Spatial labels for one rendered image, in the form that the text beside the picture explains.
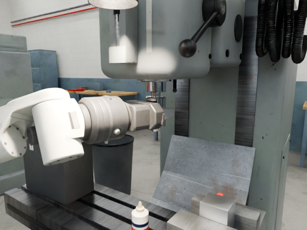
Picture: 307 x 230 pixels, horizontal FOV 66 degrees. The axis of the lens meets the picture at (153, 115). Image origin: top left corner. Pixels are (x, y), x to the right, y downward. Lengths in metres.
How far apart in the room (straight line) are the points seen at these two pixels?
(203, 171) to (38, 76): 7.17
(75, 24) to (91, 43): 0.86
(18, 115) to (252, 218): 0.49
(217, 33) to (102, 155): 2.03
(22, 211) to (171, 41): 0.72
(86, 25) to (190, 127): 6.44
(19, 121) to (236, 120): 0.66
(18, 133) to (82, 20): 6.93
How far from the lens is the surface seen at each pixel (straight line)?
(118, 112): 0.45
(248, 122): 0.86
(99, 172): 2.57
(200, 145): 0.92
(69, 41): 7.75
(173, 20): 0.45
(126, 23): 0.45
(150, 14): 0.46
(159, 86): 0.53
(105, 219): 0.75
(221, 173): 0.88
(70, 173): 0.81
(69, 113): 0.42
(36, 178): 0.92
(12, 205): 0.98
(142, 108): 0.48
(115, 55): 0.45
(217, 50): 0.60
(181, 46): 0.40
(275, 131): 0.86
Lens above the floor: 1.32
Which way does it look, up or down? 10 degrees down
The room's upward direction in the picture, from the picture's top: straight up
